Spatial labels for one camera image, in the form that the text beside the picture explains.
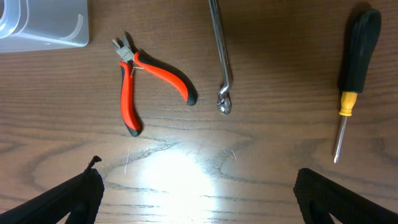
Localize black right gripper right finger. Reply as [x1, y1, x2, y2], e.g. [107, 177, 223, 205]
[293, 168, 397, 224]

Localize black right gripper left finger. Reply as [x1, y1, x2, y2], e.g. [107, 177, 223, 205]
[1, 156, 104, 224]

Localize red black handled cutters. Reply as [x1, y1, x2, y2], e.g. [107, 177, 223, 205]
[112, 32, 198, 137]

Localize clear plastic container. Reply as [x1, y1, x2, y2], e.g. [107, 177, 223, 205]
[1, 0, 90, 53]

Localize black yellow slim screwdriver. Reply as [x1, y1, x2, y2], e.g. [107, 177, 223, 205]
[333, 9, 382, 163]

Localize silver offset ring wrench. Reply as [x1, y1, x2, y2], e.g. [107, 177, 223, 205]
[208, 0, 232, 114]

